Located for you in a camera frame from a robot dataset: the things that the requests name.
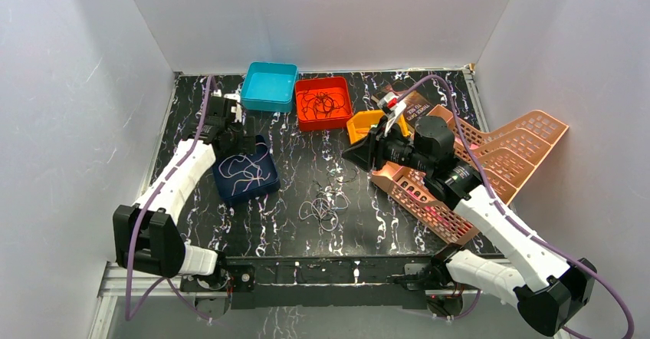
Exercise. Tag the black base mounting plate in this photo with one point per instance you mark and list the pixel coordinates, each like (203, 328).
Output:
(411, 282)

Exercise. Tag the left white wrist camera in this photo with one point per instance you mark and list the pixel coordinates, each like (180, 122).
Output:
(232, 107)

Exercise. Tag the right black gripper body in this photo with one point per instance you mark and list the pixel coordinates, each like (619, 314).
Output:
(395, 148)

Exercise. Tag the red plastic box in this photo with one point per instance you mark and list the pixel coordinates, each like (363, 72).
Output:
(323, 103)

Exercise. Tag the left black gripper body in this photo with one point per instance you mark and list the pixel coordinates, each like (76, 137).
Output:
(244, 140)

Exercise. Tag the yellow parts bin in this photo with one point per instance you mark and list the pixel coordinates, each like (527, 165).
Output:
(360, 123)

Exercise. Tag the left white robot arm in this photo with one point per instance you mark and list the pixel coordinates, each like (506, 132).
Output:
(145, 234)

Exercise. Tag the pink tiered file rack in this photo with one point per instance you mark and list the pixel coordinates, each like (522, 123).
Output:
(509, 157)

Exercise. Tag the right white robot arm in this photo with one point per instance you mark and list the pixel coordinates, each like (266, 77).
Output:
(546, 289)

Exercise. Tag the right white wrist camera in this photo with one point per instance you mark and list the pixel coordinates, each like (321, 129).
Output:
(393, 107)

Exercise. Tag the teal plastic box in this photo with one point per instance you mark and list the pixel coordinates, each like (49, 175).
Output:
(269, 87)

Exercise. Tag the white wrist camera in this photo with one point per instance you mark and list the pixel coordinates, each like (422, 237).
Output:
(393, 107)
(232, 107)

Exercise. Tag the navy blue plastic box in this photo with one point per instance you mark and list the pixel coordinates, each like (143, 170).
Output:
(240, 178)

